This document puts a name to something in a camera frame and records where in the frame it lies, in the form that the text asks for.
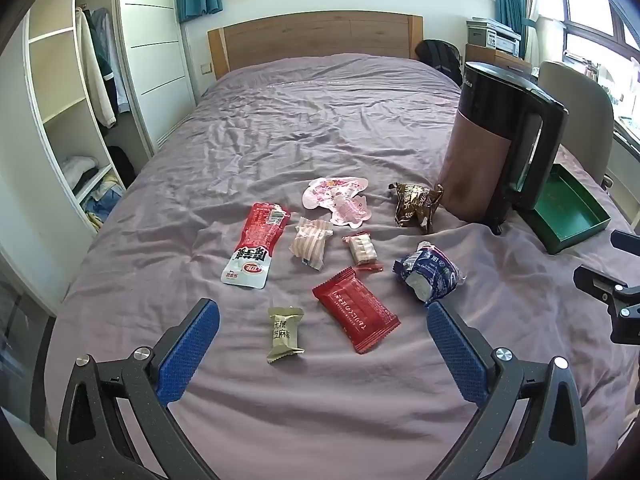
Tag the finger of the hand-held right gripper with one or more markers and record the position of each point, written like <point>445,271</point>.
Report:
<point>627,241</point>
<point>607,292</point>

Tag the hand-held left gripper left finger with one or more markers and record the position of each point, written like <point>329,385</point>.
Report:
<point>190,350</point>

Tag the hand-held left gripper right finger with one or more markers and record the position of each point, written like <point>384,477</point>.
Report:
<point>457,355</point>

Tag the green paper tray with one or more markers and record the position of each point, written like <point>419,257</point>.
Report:
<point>565,210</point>

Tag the blue white snack packet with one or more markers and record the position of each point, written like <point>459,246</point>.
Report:
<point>430,272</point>

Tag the olive green candy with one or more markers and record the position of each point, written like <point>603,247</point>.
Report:
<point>284,335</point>

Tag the red square snack packet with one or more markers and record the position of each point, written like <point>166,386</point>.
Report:
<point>355,310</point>

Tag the small white candy packet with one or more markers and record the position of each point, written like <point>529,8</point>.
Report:
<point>361,250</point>

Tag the brown foil snack packet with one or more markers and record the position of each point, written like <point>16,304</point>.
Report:
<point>412,205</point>

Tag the pink striped candy packet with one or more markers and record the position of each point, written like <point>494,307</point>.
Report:
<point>311,242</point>

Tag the long red snack packet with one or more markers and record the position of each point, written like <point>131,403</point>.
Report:
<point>255,240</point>

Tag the beige chair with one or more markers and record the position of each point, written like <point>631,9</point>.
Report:
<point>575,95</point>

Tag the black brown electric kettle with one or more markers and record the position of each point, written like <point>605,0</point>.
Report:
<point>475,160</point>

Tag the pink cartoon snack packet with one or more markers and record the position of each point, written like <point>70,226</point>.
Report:
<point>335,195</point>

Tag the folded clothes pile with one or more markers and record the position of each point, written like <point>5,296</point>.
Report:
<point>82,170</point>

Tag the wooden cabinet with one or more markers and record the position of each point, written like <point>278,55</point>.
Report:
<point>505,62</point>

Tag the window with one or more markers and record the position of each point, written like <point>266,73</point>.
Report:
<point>595,10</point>

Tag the grey printer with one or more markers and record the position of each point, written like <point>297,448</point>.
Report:
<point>492,35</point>

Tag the black backpack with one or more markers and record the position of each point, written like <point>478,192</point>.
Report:
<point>440,60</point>

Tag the purple bed sheet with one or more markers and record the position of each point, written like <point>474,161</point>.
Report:
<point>325,125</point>

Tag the white hanging jacket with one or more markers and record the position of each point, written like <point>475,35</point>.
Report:
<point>95,75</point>

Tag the white wardrobe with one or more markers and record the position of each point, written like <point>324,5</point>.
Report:
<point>155,60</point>

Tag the dark hanging garment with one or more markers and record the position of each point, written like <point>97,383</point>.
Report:
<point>111,60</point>

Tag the white open shelf unit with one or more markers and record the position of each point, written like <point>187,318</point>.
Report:
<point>39,85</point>

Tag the wooden headboard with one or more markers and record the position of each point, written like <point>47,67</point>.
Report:
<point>320,35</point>

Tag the wall socket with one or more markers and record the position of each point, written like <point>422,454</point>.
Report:
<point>206,68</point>

